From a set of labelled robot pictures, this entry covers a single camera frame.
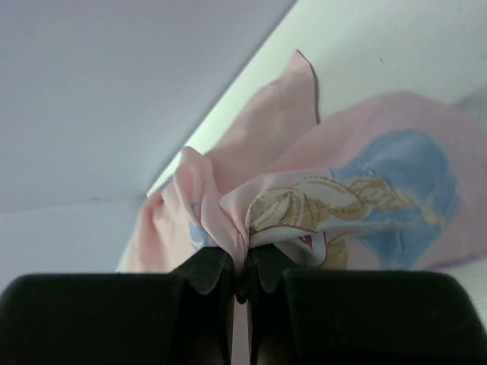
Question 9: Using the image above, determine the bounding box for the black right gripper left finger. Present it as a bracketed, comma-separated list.
[1, 248, 232, 364]

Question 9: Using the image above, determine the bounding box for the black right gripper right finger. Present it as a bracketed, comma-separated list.
[247, 245, 486, 364]

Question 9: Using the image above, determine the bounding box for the pink purple Elsa pillowcase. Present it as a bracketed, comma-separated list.
[117, 49, 487, 365]

